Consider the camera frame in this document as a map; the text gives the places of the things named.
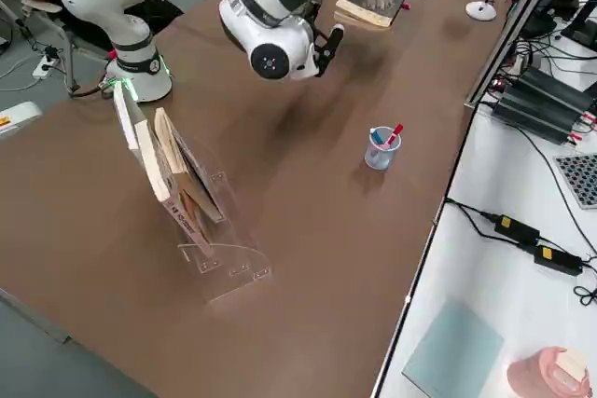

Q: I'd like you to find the black power adapter brick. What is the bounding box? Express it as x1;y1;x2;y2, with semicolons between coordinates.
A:
493;213;542;246
533;242;585;278

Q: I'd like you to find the white floor power strip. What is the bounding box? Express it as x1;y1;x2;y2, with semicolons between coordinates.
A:
32;55;62;80

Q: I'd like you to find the dark book with hands cover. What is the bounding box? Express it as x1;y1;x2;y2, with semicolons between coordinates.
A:
333;0;408;32

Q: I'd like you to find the pink round container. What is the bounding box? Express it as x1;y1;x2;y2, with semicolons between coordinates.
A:
506;345;590;398

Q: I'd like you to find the pale teal sheet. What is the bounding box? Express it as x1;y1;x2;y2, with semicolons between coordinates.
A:
401;297;507;398

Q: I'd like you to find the aluminium frame post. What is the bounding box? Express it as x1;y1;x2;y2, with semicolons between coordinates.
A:
463;0;568;110

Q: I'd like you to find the white chair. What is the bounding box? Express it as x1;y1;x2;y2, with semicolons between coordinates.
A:
0;0;80;97

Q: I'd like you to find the black adapter power cable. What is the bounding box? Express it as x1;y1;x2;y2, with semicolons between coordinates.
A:
445;199;503;240

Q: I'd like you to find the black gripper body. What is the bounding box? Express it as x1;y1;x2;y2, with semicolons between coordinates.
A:
305;20;328;78

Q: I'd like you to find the grey dotted calibration board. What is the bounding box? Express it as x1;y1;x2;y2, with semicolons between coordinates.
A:
553;153;597;210

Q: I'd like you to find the illustrated cover paperback book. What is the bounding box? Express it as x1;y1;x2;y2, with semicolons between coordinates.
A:
153;107;227;224

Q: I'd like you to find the red white cover book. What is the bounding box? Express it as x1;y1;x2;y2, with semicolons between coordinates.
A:
134;118;216;258

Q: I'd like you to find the red marker pen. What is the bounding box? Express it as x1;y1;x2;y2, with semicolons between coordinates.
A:
385;123;405;147

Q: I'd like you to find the black finned power supply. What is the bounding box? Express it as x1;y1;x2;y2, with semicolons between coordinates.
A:
492;84;593;145
516;66;597;113

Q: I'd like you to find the clear acrylic three-tier rack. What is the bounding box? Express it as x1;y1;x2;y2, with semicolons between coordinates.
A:
173;136;274;305

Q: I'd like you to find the white box with label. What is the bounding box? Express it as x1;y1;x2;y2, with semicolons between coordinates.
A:
0;100;45;141

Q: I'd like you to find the black coiled cable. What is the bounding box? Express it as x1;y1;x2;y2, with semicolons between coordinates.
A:
573;253;597;309

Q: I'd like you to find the large white cover book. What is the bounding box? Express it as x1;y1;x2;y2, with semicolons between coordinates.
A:
113;82;148;167

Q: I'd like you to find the translucent blue pen cup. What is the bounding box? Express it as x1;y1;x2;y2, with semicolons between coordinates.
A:
363;126;402;172

